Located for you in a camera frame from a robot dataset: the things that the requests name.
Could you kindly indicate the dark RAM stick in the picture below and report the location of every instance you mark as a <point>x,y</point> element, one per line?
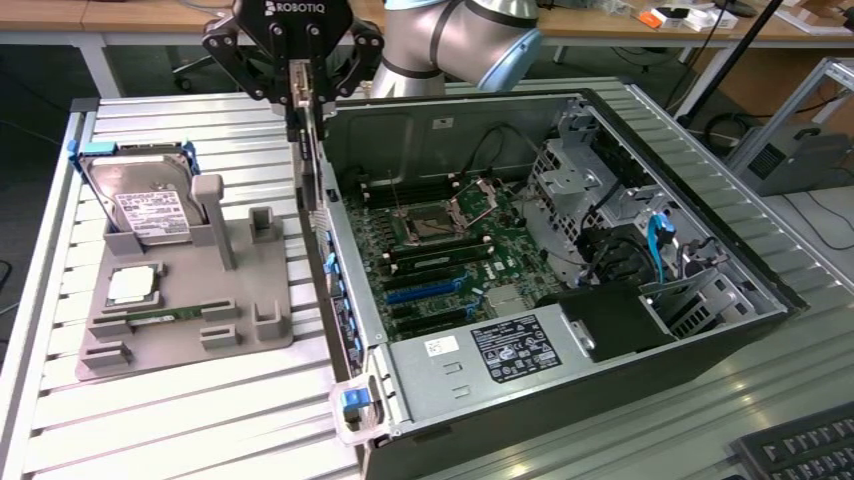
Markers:
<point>441,260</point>

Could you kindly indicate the grey control box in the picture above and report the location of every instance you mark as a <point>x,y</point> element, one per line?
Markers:
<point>794,160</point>

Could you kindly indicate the silver disk bay cage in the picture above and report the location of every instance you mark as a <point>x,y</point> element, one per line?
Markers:
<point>574,172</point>

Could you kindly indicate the green graphics card with fan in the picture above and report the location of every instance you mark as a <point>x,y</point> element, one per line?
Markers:
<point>309,165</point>

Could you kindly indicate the silver CPU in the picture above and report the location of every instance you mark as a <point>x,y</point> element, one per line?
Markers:
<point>134,285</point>

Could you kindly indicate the black office chair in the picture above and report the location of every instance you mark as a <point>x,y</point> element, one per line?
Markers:
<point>182,80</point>

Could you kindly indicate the brown wooden block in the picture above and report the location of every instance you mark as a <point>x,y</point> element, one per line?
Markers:
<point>828,6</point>

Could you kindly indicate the grey power supply unit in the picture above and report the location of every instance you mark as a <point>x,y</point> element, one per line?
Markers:
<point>441,380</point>

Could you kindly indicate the hard disk drive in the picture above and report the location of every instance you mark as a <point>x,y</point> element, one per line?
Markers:
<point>97,148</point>

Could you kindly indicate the black plastic shroud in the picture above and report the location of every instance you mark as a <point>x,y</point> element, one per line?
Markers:
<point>608,325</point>

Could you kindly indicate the silver socket cover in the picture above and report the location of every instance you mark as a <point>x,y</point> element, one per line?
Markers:
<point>484,184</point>

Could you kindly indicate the green RAM stick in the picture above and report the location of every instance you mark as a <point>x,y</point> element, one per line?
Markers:
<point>167,315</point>

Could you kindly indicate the CPU socket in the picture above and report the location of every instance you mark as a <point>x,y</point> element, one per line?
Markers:
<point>427,227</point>

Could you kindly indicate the black expansion slot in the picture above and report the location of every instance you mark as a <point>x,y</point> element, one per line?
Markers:
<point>434,322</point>
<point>417,282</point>

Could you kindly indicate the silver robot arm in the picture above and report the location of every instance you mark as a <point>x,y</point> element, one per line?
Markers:
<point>468,40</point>

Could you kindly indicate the orange and white box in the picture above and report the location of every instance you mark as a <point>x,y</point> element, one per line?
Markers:
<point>649,19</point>

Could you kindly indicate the green motherboard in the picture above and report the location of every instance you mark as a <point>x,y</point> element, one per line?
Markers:
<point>528,260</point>

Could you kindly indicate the blue case latch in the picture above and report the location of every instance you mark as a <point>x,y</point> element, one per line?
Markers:
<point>354,400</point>

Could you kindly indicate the wooden desk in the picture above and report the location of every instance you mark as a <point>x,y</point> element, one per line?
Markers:
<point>41,15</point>
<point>601,25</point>

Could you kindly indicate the white papers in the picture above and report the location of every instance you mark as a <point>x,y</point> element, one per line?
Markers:
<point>814,22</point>

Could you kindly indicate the black tripod pole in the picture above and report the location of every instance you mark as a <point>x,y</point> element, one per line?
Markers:
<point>738,50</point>

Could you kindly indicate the vented silver disk bay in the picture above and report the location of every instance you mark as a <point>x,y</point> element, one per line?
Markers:
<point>701,310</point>

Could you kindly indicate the black open PC case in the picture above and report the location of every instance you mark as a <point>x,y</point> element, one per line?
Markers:
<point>668,380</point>

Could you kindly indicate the grey parts rack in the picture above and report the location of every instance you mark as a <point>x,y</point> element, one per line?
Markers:
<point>187,345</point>

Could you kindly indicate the silver chipset heatsink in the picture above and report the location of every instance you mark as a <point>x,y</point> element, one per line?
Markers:
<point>509,300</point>

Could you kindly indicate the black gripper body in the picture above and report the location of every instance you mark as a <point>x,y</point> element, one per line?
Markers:
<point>294,25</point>

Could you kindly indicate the aluminium profile frame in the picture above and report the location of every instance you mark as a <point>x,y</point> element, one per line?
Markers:
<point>804,92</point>

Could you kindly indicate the black RAM slot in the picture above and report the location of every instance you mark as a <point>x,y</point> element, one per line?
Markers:
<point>409,186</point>
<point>407,181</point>
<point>434,243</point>
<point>414,196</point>
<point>435,246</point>
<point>411,191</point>

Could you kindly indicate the silver hard disk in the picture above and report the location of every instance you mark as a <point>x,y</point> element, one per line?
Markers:
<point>134,180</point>

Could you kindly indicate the black keyboard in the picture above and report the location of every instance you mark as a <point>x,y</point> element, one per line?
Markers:
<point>801,450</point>

